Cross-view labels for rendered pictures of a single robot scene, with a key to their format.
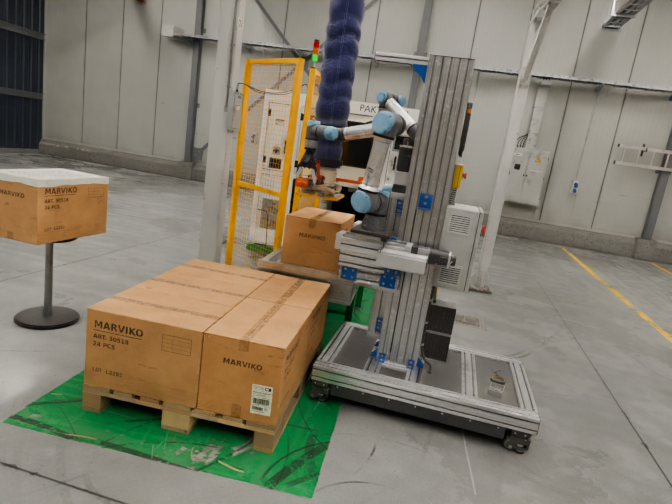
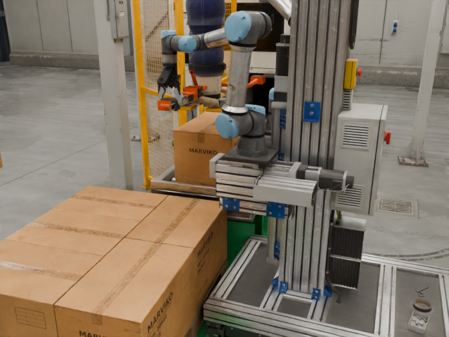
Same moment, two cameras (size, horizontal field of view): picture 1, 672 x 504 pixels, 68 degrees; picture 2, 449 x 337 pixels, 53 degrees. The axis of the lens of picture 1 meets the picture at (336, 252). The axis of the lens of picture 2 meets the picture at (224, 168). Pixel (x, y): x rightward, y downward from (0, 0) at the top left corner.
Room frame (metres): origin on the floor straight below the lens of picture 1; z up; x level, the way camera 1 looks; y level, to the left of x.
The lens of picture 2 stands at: (0.79, -0.38, 1.69)
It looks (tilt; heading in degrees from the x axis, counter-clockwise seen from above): 20 degrees down; 9
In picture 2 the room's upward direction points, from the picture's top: straight up
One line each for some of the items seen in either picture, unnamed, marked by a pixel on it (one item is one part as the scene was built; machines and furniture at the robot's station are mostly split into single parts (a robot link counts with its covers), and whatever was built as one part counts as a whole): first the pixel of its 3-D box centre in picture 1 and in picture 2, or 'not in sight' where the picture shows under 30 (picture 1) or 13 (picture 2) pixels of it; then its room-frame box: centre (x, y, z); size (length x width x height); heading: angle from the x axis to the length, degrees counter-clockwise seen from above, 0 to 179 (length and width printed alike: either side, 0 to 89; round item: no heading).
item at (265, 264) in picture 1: (305, 271); (200, 189); (3.41, 0.19, 0.58); 0.70 x 0.03 x 0.06; 82
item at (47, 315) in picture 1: (48, 277); not in sight; (3.28, 1.93, 0.31); 0.40 x 0.40 x 0.62
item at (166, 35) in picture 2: (313, 130); (169, 42); (2.96, 0.23, 1.54); 0.09 x 0.08 x 0.11; 56
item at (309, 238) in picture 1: (319, 240); (217, 149); (3.76, 0.14, 0.75); 0.60 x 0.40 x 0.40; 170
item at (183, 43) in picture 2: (328, 133); (186, 43); (2.92, 0.14, 1.53); 0.11 x 0.11 x 0.08; 56
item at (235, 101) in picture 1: (235, 111); (119, 18); (4.27, 1.00, 1.62); 0.20 x 0.05 x 0.30; 172
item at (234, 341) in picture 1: (226, 325); (110, 267); (2.80, 0.58, 0.34); 1.20 x 1.00 x 0.40; 172
